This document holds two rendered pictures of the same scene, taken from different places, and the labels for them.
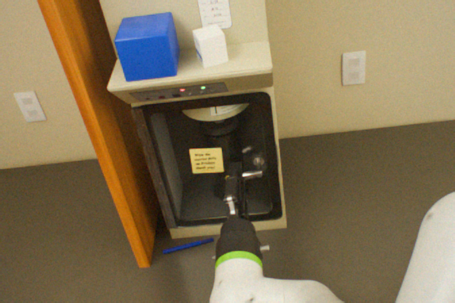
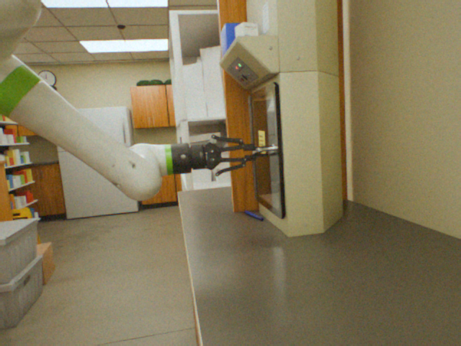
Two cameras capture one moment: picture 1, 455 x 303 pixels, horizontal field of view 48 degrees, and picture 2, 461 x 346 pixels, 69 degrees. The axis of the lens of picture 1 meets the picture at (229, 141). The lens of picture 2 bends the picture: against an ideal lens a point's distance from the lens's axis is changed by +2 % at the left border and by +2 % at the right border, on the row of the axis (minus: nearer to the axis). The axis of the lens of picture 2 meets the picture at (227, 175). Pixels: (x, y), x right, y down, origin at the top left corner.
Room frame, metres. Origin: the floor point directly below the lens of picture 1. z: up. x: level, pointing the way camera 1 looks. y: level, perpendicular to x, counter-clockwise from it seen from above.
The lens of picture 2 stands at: (0.54, -0.98, 1.26)
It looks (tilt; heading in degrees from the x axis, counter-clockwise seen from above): 7 degrees down; 75
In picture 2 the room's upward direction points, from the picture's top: 4 degrees counter-clockwise
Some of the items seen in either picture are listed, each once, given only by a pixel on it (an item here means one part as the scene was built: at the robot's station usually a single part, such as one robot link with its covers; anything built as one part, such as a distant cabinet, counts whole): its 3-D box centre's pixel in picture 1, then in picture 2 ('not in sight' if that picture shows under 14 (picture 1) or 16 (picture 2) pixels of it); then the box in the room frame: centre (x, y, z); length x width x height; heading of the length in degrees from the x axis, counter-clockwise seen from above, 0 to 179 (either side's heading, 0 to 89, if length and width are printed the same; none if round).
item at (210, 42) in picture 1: (210, 46); (246, 35); (0.90, 0.00, 1.54); 0.05 x 0.05 x 0.06; 12
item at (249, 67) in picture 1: (194, 84); (245, 66); (0.90, 0.05, 1.46); 0.32 x 0.11 x 0.10; 84
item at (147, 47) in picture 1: (149, 47); (238, 42); (0.91, 0.12, 1.56); 0.10 x 0.10 x 0.09; 84
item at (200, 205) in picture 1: (214, 167); (264, 150); (0.95, 0.05, 1.19); 0.30 x 0.01 x 0.40; 84
